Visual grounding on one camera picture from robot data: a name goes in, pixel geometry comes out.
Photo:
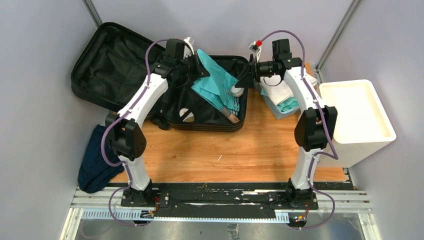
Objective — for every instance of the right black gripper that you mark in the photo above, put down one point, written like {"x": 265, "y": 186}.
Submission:
{"x": 247, "y": 80}

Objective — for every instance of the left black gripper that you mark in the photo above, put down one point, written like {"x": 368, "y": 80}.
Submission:
{"x": 199, "y": 71}

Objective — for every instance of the clear round plastic jar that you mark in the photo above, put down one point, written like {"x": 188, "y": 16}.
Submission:
{"x": 237, "y": 91}

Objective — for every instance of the teal garment with logo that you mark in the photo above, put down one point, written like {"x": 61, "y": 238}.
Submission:
{"x": 216, "y": 88}

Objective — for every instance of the white garment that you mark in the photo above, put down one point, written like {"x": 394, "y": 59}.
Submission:
{"x": 276, "y": 90}

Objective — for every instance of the light blue plastic basket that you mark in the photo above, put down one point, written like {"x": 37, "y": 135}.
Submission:
{"x": 277, "y": 95}

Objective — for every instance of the white egg-shaped bottle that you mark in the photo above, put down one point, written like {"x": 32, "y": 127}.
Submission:
{"x": 186, "y": 115}

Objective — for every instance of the black ribbed hard-shell suitcase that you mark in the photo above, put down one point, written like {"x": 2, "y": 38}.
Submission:
{"x": 112, "y": 68}

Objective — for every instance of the white three-drawer storage unit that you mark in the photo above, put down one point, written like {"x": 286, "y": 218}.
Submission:
{"x": 362, "y": 126}

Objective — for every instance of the light teal garment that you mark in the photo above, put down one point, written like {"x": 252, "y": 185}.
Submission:
{"x": 283, "y": 109}

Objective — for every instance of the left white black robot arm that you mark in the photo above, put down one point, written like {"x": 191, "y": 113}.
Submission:
{"x": 123, "y": 142}

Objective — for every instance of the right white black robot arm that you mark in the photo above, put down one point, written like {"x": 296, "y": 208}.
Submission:
{"x": 316, "y": 124}

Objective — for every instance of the dark blue cloth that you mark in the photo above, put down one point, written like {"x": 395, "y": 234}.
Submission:
{"x": 94, "y": 173}

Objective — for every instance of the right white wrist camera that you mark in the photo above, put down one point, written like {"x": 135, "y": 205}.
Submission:
{"x": 256, "y": 47}

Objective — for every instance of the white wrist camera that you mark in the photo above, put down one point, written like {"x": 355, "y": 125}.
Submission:
{"x": 188, "y": 49}
{"x": 256, "y": 47}

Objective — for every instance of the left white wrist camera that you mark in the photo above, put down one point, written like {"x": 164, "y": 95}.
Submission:
{"x": 188, "y": 49}

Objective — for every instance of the right aluminium frame post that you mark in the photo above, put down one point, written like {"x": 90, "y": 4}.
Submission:
{"x": 342, "y": 26}

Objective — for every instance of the aluminium frame post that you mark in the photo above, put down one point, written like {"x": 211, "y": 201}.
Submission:
{"x": 342, "y": 26}
{"x": 93, "y": 13}

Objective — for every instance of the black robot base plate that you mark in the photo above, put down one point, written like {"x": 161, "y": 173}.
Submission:
{"x": 231, "y": 200}

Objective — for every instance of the left aluminium frame post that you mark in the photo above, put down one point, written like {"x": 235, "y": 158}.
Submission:
{"x": 93, "y": 13}

